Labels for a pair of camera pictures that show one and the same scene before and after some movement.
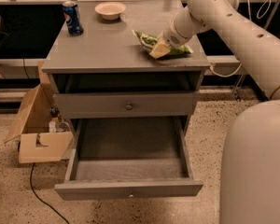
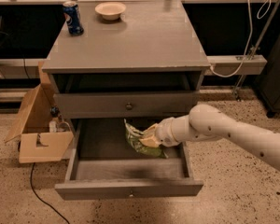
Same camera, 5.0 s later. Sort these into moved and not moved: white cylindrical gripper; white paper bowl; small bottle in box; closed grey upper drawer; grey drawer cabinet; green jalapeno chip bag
Moved: green jalapeno chip bag; white cylindrical gripper
Not moved: small bottle in box; white paper bowl; closed grey upper drawer; grey drawer cabinet
